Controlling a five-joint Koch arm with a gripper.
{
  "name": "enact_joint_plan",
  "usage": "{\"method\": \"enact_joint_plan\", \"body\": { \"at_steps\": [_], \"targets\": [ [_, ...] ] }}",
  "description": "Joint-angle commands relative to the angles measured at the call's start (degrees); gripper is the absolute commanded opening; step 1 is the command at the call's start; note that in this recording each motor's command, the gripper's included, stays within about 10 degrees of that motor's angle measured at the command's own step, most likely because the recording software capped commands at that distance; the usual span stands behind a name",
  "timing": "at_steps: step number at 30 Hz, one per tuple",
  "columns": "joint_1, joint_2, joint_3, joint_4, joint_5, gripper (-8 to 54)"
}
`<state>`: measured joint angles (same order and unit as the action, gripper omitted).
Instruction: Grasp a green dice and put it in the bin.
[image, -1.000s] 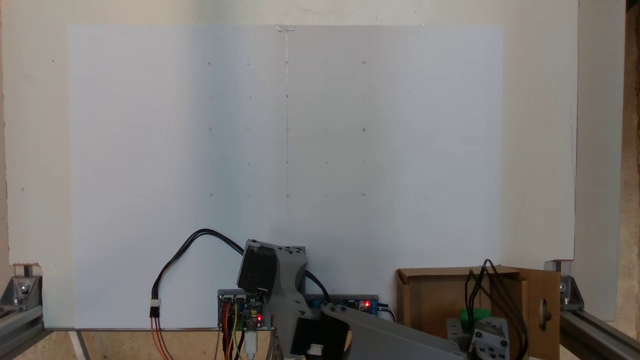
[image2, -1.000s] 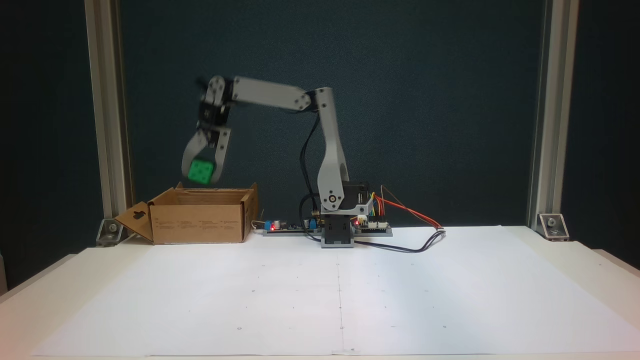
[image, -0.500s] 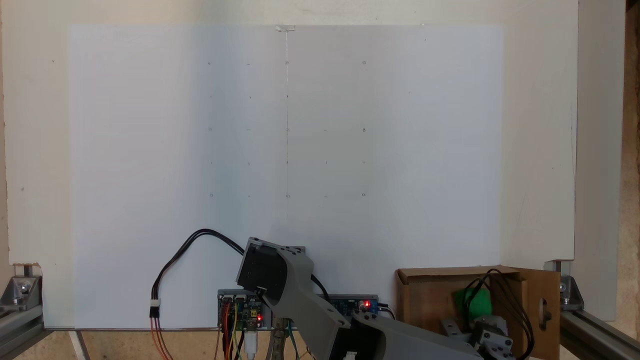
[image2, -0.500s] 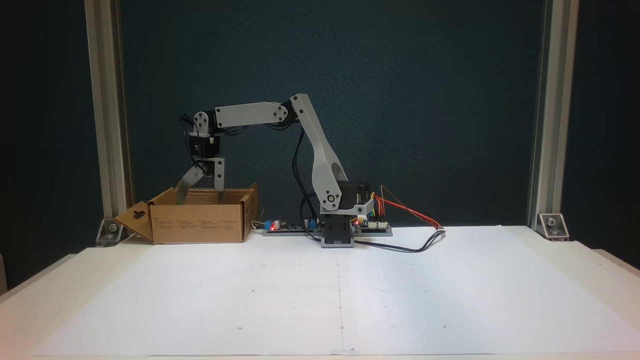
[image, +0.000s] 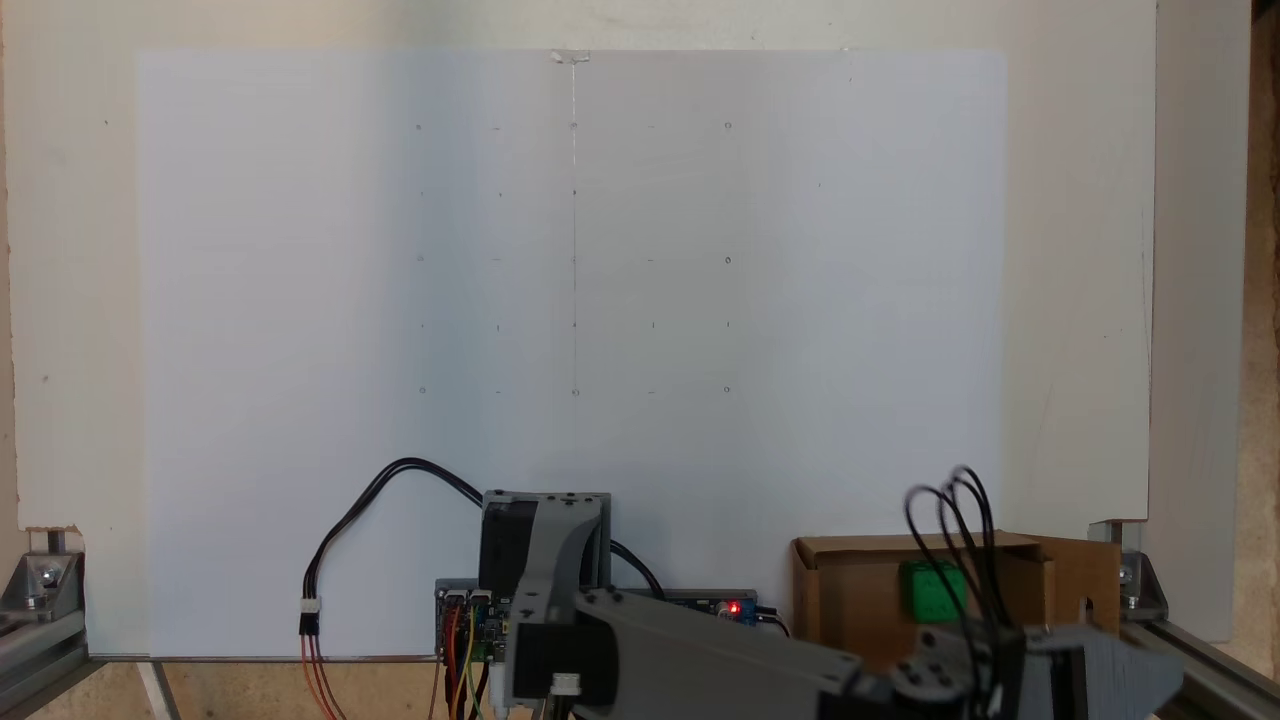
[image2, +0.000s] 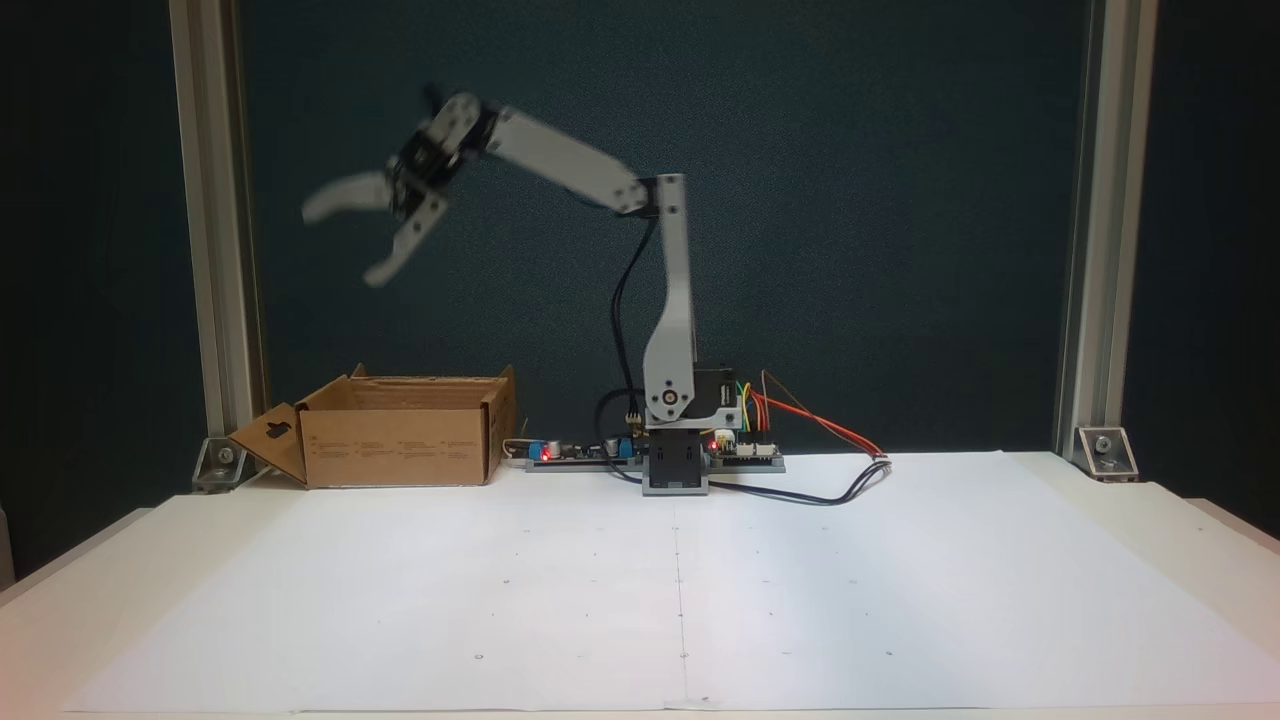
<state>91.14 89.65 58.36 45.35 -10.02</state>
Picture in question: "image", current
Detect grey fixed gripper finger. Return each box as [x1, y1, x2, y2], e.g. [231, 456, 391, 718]
[1086, 626, 1193, 720]

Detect green dice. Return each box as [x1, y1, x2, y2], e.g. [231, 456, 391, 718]
[900, 560, 969, 624]

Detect brown cardboard box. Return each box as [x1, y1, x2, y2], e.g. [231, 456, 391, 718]
[792, 532, 1123, 673]

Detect circuit board with blue part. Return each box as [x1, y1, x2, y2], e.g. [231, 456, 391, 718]
[640, 589, 761, 628]

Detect white paper sheet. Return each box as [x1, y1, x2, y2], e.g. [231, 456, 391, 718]
[134, 48, 1009, 661]

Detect aluminium frame rail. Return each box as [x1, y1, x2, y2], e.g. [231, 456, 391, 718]
[1120, 612, 1280, 720]
[0, 600, 93, 720]

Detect metal corner bracket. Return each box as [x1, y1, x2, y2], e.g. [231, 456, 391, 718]
[1088, 519, 1169, 623]
[2, 528, 87, 613]

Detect black gripper cable loops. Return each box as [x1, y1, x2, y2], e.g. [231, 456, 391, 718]
[904, 465, 1013, 641]

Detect black base cable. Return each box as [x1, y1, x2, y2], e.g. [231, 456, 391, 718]
[608, 540, 667, 601]

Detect circuit board with jumper wires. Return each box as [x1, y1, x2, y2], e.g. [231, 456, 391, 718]
[434, 578, 513, 663]

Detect yellow jumper wire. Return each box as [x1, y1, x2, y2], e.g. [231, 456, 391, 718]
[455, 605, 481, 720]

